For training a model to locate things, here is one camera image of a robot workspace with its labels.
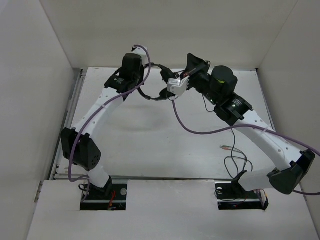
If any thin black headset cable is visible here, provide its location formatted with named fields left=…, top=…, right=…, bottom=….
left=202, top=96, right=255, bottom=180

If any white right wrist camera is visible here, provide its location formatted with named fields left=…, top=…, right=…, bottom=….
left=167, top=76, right=190, bottom=97

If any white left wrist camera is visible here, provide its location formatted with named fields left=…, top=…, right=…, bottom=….
left=131, top=46, right=148, bottom=65

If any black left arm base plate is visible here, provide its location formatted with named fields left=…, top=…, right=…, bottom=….
left=78, top=183, right=128, bottom=211

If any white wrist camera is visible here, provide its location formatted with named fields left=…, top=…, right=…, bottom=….
left=167, top=76, right=190, bottom=97
left=131, top=46, right=148, bottom=65

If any black headset with microphone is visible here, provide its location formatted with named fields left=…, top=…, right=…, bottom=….
left=137, top=62, right=179, bottom=101

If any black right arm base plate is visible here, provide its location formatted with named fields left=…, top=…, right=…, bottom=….
left=214, top=181, right=269, bottom=211

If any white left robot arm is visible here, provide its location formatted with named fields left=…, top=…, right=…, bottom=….
left=60, top=47, right=148, bottom=199

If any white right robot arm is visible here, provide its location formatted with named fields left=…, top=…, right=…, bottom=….
left=182, top=53, right=317, bottom=197

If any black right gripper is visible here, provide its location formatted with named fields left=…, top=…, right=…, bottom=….
left=181, top=52, right=220, bottom=105

